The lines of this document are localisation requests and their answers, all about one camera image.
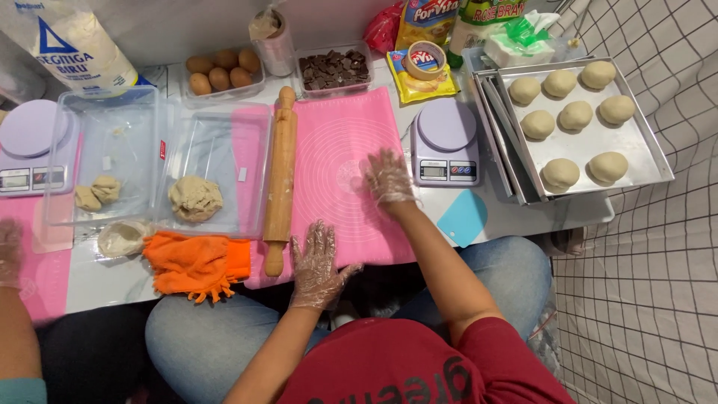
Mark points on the person's right hand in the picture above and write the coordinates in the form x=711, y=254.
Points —
x=390, y=182

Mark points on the person's left hand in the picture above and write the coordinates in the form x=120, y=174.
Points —
x=314, y=275

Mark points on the person's right fingers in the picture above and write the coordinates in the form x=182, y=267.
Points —
x=387, y=164

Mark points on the pink silicone baking mat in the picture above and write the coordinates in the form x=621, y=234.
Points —
x=336, y=140

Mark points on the purple digital kitchen scale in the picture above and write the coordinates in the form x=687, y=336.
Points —
x=446, y=140
x=28, y=146

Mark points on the small yellow margarine sachet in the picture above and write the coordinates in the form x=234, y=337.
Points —
x=426, y=87

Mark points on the blue plastic dough scraper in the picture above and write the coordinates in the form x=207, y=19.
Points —
x=463, y=219

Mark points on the clear tub with chocolate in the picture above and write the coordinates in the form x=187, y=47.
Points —
x=334, y=87

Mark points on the wooden rolling pin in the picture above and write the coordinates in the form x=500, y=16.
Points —
x=280, y=168

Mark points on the heap of dark chocolate chunks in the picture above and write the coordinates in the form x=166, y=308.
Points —
x=334, y=69

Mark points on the brown tape roll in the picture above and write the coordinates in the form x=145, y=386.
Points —
x=425, y=60

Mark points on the empty metal baking tray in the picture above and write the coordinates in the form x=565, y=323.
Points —
x=499, y=140

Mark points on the red plastic bag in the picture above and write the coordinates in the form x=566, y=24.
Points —
x=384, y=28

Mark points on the large yellow margarine packet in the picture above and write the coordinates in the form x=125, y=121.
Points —
x=426, y=22

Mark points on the roll of clear plastic bags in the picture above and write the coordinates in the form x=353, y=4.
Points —
x=276, y=47

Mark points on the cooking oil pouch green label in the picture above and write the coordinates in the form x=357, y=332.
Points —
x=477, y=22

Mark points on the clear plastic container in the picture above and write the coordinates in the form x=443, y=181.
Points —
x=219, y=146
x=112, y=140

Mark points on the clear tub with eggs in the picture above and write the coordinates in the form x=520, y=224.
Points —
x=224, y=92

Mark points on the white tissue pack green print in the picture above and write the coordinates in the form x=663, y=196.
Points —
x=521, y=47

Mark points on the heap of brown eggs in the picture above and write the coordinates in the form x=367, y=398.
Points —
x=220, y=72

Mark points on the large beige dough lump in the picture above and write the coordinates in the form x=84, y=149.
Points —
x=195, y=198

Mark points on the group of round dough balls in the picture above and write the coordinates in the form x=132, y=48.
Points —
x=576, y=115

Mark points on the metal baking tray with dough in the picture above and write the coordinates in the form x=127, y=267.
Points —
x=583, y=146

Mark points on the person's red shirt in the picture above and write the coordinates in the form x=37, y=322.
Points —
x=420, y=364

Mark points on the clear plastic storage box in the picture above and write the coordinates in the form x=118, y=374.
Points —
x=572, y=51

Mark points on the orange microfibre cloth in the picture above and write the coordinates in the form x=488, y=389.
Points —
x=190, y=263

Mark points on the person's blue jeans legs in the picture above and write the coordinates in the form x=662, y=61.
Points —
x=207, y=348

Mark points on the white crumpled plastic bag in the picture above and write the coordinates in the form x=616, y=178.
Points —
x=120, y=239

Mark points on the small beige dough piece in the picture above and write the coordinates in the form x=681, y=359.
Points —
x=87, y=199
x=106, y=188

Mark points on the white checkered cloth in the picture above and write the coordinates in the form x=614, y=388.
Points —
x=662, y=252

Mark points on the translucent pink dough scraper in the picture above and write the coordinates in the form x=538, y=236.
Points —
x=53, y=233

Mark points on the white flour bag blue print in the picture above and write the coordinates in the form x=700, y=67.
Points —
x=67, y=45

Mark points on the pink baking mat with circles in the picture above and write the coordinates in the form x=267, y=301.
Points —
x=39, y=280

